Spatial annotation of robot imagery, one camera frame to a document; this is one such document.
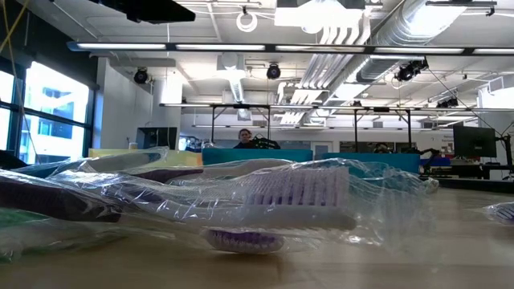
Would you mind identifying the yellow hanging cable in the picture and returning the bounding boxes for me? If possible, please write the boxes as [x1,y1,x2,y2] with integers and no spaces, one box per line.
[0,0,30,55]

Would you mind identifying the white vent duct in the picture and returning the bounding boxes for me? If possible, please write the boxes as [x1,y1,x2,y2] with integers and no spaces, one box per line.
[216,53,247,104]

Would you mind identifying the long ceiling light bar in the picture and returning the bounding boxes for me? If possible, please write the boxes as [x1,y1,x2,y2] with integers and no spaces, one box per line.
[66,40,514,56]

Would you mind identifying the yellow plastic bin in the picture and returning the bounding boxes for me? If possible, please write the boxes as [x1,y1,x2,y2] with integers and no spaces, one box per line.
[88,147,204,169]

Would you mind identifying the large teal-blue plastic bin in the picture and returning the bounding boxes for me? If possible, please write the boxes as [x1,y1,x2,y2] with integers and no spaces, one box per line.
[320,152,422,174]

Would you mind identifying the purple bristle toothbrush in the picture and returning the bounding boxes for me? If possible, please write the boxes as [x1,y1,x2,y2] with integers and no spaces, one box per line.
[483,201,514,226]

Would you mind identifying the large glass window wall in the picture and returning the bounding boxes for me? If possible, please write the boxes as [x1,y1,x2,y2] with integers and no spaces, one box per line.
[0,59,96,165]

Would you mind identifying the white ceiling pipe bundle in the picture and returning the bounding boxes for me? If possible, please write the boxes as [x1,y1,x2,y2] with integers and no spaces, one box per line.
[299,23,373,90]

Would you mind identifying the blue background crate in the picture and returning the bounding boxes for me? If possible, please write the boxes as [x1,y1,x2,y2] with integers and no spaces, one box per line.
[421,157,453,168]

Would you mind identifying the dark purple wrapped toothbrush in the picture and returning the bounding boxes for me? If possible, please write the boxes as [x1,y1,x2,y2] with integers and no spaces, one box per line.
[0,168,124,224]

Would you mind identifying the white toothbrush purple bristles wrapped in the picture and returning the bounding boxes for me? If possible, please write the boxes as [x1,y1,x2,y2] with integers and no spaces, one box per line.
[47,157,441,248]

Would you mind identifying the white ceiling light panel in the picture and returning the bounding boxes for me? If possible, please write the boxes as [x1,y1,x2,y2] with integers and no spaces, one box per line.
[274,6,367,30]

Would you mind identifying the black monitor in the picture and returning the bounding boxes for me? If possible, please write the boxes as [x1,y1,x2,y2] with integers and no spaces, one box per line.
[135,126,179,151]
[452,124,498,159]

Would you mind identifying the white blue wrapped toothbrush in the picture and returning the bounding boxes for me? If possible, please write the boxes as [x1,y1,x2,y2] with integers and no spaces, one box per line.
[14,145,170,178]

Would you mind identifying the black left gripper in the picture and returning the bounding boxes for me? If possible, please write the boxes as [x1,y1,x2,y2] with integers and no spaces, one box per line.
[88,0,197,24]

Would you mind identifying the small teal plastic bin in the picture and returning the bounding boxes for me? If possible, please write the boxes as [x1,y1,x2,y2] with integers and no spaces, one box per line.
[201,148,314,166]

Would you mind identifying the white cable coil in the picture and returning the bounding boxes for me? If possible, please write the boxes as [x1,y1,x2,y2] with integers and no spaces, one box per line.
[235,10,259,34]

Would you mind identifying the black background desk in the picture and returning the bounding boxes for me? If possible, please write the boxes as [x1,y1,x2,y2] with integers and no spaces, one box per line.
[419,162,514,180]

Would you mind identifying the thin hanging light strip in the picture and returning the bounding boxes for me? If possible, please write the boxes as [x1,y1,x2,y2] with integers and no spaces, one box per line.
[159,102,514,114]

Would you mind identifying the green wrapped toothbrush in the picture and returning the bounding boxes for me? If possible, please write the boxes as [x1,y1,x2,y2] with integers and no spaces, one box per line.
[0,207,136,264]

